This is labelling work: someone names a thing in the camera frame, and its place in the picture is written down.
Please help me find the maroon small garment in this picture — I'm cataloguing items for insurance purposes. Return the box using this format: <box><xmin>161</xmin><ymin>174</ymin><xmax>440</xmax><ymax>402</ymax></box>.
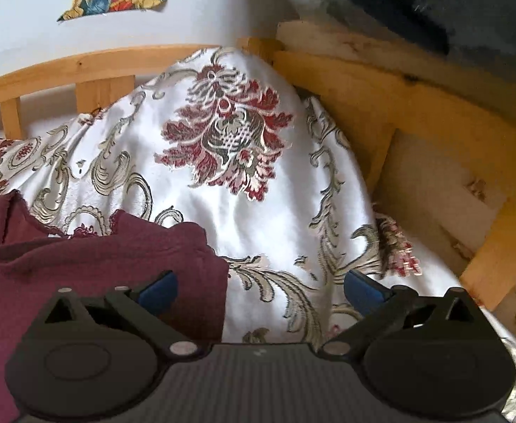
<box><xmin>0</xmin><ymin>191</ymin><xmax>228</xmax><ymax>422</ymax></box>

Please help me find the white floral satin bedspread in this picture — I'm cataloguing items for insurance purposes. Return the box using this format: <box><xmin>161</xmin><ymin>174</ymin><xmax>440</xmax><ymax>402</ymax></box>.
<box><xmin>0</xmin><ymin>48</ymin><xmax>516</xmax><ymax>422</ymax></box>

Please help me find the wooden bed frame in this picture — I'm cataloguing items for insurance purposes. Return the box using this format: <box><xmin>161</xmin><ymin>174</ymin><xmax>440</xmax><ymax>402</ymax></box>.
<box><xmin>0</xmin><ymin>21</ymin><xmax>516</xmax><ymax>309</ymax></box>

